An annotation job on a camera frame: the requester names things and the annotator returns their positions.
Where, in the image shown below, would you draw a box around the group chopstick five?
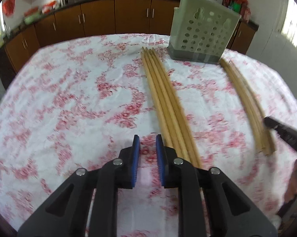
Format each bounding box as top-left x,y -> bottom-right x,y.
228,60 -> 278,156

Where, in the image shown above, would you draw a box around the group chopstick four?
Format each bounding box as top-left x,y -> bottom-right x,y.
226,59 -> 274,156
150,49 -> 202,168

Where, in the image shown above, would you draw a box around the group chopstick two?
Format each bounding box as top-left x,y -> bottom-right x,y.
222,58 -> 266,154
144,48 -> 189,159

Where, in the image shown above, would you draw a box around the lower wooden kitchen cabinets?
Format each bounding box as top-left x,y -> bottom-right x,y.
5,0 -> 258,72

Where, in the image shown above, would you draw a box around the person's right hand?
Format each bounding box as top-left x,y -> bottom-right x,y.
284,160 -> 297,203

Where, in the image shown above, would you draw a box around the pink floral tablecloth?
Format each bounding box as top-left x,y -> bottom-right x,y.
0,34 -> 297,236

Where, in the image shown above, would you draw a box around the green perforated utensil holder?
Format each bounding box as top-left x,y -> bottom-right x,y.
168,0 -> 240,64

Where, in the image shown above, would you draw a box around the green container on counter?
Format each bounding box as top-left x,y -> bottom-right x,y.
231,1 -> 242,13

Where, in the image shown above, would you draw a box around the red white plastic bag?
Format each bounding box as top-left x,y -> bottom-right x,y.
42,0 -> 57,13

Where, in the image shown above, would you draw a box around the green plastic basin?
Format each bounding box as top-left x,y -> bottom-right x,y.
24,12 -> 42,25

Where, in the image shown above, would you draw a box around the red plastic basin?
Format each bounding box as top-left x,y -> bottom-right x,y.
24,7 -> 39,17

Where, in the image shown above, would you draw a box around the red plastic bag hanging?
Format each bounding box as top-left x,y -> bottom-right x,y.
2,0 -> 15,17

